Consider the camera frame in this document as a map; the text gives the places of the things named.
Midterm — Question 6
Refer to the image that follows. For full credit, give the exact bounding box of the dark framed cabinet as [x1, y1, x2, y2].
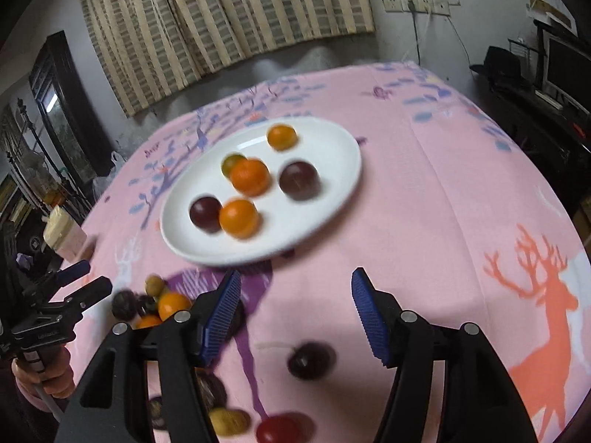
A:
[28, 31, 114, 185]

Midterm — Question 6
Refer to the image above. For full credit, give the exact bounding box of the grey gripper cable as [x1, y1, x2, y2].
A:
[34, 378, 63, 420]

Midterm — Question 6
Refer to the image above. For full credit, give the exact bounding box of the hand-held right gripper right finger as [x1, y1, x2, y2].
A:
[351, 267, 539, 443]

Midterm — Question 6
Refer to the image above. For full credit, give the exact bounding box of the dark wooden desk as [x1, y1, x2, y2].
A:
[475, 69, 591, 213]

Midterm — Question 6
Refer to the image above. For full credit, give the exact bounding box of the dark purple plum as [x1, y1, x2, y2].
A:
[189, 196, 223, 234]
[278, 161, 321, 201]

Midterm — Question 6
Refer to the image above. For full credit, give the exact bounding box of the white power strip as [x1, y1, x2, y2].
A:
[536, 90, 565, 110]

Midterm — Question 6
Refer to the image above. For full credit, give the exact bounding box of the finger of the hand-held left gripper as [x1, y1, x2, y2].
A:
[22, 260, 92, 294]
[60, 277, 113, 319]

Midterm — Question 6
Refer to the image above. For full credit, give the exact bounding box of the large orange tangerine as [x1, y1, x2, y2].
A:
[230, 158, 271, 197]

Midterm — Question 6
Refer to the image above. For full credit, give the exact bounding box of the white wall socket strip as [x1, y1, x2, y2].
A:
[382, 0, 451, 17]

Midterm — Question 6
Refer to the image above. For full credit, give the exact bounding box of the person's left forearm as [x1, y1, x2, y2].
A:
[0, 369, 61, 443]

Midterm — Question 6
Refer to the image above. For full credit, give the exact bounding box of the pink printed bedsheet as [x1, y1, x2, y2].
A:
[46, 62, 587, 443]

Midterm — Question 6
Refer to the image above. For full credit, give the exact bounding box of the person's left hand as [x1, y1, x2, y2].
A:
[11, 347, 75, 402]

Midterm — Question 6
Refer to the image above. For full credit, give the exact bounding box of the beige striped curtain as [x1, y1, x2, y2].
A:
[76, 0, 376, 118]

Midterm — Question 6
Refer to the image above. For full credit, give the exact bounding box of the white oval plate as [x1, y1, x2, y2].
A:
[160, 117, 362, 267]

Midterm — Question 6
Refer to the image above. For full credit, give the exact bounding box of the red plum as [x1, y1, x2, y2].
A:
[255, 412, 315, 443]

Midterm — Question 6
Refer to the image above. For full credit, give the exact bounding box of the cream box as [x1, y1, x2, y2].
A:
[43, 206, 77, 250]

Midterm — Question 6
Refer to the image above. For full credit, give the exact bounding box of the clear plastic bag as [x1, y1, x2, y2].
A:
[92, 150, 127, 204]

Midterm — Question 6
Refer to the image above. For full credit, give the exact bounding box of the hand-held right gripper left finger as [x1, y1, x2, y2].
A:
[54, 270, 243, 443]

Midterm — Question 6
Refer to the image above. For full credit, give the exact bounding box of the green tangerine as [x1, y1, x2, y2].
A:
[221, 154, 247, 179]

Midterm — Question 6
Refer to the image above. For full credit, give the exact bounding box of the black hat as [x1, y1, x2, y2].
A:
[470, 46, 534, 88]

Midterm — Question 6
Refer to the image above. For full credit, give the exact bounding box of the pink box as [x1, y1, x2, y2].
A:
[60, 226, 89, 261]

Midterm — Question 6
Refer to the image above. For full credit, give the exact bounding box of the black plug cable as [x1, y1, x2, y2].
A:
[407, 1, 424, 63]

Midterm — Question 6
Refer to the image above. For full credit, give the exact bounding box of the beige flat package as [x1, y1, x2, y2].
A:
[529, 0, 575, 26]

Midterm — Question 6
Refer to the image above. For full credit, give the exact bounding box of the black computer monitor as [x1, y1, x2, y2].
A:
[545, 34, 591, 111]

